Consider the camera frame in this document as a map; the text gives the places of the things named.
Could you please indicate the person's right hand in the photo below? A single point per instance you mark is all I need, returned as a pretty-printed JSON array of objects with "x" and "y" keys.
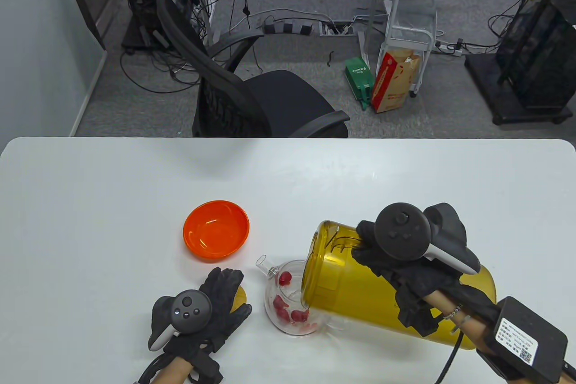
[{"x": 409, "y": 278}]

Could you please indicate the person's left hand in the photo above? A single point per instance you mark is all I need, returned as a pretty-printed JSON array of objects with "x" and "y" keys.
[{"x": 223, "y": 294}]

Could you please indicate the round bamboo teapot lid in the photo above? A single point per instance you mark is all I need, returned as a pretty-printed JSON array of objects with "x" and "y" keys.
[{"x": 241, "y": 295}]

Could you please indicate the black tracker controller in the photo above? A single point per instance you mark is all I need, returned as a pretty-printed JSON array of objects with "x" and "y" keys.
[
  {"x": 400, "y": 231},
  {"x": 190, "y": 310}
]

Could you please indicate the yellow plastic pitcher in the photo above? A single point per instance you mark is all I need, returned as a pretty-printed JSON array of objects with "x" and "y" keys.
[{"x": 351, "y": 294}]

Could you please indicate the red dates and wolfberries pile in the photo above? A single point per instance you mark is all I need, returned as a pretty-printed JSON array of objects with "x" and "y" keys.
[{"x": 284, "y": 278}]

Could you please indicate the orange plastic bowl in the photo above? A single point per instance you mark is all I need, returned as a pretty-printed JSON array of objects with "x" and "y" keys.
[{"x": 216, "y": 231}]

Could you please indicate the clear glass teapot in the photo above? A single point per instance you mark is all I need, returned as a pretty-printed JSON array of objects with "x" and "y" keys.
[{"x": 279, "y": 325}]

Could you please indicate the person's left forearm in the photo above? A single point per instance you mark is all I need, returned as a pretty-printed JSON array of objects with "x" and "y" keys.
[{"x": 173, "y": 370}]

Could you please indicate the person's right forearm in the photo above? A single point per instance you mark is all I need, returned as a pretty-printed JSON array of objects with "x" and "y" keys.
[{"x": 477, "y": 334}]

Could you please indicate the silver bangle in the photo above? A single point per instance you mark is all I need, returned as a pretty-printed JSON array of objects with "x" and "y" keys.
[{"x": 463, "y": 318}]

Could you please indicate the black wrist sensor box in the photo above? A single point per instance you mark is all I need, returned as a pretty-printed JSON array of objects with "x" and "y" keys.
[{"x": 535, "y": 330}]

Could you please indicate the red and brown paper bag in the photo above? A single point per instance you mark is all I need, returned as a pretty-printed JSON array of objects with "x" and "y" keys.
[{"x": 391, "y": 82}]

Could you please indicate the black office chair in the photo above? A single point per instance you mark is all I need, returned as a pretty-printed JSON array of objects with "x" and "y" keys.
[{"x": 279, "y": 96}]

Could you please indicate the green carton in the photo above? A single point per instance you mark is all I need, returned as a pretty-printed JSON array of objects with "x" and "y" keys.
[{"x": 360, "y": 75}]

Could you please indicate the white power strip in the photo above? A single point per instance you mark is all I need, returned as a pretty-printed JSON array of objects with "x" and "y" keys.
[
  {"x": 211, "y": 19},
  {"x": 452, "y": 48}
]

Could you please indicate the white metal cart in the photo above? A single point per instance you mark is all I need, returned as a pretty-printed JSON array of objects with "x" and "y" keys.
[{"x": 410, "y": 32}]

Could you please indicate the black wheeled equipment rack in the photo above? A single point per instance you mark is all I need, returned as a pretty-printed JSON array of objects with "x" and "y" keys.
[{"x": 540, "y": 55}]

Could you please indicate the floor socket box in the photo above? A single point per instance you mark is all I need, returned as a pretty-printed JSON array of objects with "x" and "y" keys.
[{"x": 335, "y": 29}]

